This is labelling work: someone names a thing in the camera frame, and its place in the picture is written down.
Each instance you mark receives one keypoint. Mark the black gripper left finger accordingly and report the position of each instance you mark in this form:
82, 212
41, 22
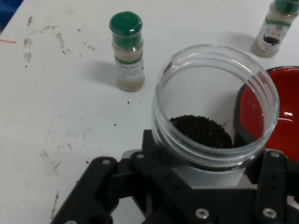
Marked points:
93, 191

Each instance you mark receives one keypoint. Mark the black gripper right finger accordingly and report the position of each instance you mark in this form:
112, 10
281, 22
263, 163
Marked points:
272, 182

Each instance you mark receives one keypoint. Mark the clear jar with dark seeds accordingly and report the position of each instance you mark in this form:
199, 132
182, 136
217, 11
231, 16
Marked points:
201, 130

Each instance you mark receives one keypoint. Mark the red bowl with black rim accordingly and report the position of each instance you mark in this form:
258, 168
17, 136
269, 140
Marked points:
287, 105

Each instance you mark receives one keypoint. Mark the green cap spice bottle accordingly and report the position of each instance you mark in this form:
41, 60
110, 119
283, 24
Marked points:
268, 35
127, 70

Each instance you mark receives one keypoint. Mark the dark blue foam tile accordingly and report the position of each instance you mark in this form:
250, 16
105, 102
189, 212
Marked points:
7, 3

